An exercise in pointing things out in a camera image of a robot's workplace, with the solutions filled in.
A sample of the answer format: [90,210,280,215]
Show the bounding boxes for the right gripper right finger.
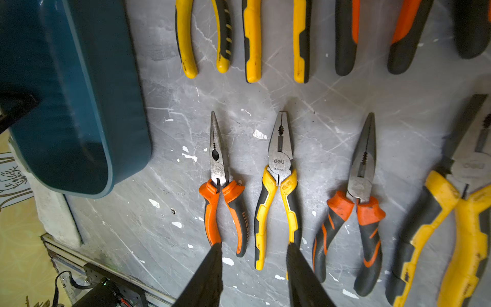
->
[286,243,336,307]

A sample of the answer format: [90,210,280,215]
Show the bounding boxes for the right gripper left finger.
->
[173,243,223,307]

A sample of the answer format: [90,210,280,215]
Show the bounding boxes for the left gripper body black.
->
[1,92,38,133]

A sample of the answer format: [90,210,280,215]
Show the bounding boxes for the teal plastic storage box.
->
[1,1,152,198]

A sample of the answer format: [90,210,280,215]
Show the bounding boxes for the small orange black pliers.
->
[312,113,386,297]

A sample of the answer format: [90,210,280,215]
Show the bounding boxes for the yellow pliers silver head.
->
[254,111,303,271]

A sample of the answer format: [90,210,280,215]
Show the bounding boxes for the yellow wide handle pliers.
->
[386,94,490,306]

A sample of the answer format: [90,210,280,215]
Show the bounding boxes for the yellow black striped pliers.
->
[175,0,233,79]

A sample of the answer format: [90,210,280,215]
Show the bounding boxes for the orange grey pliers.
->
[335,0,433,76]

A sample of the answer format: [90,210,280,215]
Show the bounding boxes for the white green work glove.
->
[26,174,83,249]

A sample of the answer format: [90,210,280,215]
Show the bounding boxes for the aluminium front rail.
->
[41,234,176,306]

